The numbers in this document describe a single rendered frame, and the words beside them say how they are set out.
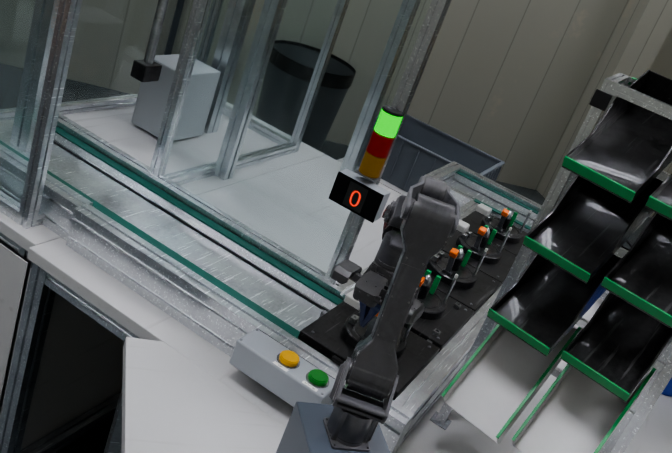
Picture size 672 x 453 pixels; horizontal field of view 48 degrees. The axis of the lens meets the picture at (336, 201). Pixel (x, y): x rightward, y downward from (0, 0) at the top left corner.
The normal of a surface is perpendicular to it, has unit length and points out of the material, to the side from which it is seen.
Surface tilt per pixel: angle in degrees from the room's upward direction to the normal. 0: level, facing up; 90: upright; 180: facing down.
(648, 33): 90
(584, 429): 45
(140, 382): 0
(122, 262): 90
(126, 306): 0
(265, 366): 90
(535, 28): 90
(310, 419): 0
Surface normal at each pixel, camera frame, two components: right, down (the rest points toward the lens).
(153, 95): -0.47, 0.20
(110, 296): 0.33, -0.87
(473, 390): -0.19, -0.53
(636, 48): 0.23, 0.46
